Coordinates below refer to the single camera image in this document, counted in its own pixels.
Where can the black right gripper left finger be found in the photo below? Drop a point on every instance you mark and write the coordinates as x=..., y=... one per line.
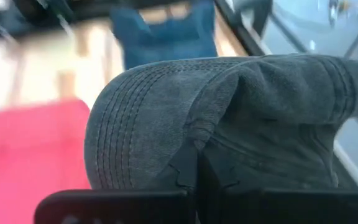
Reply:
x=120, y=207

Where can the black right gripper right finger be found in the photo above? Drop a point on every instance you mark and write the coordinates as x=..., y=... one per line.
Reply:
x=291, y=207

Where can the grey denim cap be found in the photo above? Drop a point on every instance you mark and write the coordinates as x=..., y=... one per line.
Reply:
x=154, y=124

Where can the pink translucent plastic bin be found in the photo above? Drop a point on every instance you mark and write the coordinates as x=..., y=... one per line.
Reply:
x=30, y=161

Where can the blue plastic bin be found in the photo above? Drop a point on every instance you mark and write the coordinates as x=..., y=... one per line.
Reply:
x=166, y=43

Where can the black table frame bar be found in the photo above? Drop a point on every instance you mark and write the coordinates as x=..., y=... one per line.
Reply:
x=238, y=31

